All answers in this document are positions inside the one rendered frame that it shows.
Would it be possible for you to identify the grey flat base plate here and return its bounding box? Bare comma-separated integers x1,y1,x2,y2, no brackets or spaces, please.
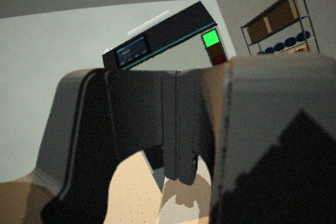
104,151,161,224

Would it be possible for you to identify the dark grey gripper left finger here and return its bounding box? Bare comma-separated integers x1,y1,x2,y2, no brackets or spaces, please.
0,68,182,224

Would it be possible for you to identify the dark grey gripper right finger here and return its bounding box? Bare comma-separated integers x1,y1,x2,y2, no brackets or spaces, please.
178,51,336,224

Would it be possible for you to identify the grey cylinder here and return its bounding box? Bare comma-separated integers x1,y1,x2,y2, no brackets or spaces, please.
128,10,172,39

